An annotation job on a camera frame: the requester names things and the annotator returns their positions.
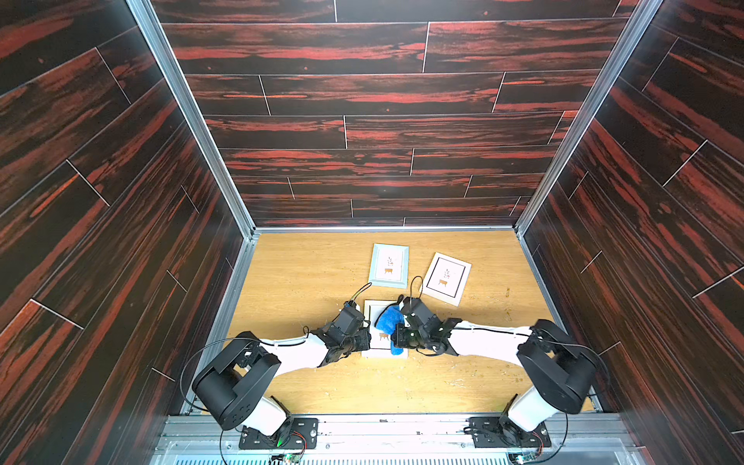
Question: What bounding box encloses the blue microfiber cloth black trim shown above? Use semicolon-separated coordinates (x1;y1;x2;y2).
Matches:
374;302;407;357

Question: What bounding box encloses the white picture frame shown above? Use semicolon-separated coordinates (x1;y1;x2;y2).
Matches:
362;300;409;360

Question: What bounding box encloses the white picture frame deer print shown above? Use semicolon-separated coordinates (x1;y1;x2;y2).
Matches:
420;253;472;306

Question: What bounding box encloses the grey-green picture frame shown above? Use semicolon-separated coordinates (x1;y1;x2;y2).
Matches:
368;243;409;289

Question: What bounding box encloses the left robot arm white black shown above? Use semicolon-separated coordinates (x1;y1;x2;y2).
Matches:
192;300;371;442

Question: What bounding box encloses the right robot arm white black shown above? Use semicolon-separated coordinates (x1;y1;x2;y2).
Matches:
374;298;601;433

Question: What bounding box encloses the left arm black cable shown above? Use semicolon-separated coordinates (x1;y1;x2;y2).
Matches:
178;282;373;465

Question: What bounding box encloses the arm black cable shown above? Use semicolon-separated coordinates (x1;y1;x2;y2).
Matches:
178;282;373;465
408;275;610;465

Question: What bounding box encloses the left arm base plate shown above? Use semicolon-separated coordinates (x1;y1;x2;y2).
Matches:
238;417;319;451

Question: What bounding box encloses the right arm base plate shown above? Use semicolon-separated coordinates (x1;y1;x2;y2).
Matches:
463;417;551;449

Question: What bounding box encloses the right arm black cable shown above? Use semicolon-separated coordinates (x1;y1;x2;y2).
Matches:
408;275;610;465

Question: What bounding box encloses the aluminium front rail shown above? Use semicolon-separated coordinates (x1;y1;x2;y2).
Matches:
151;413;649;464

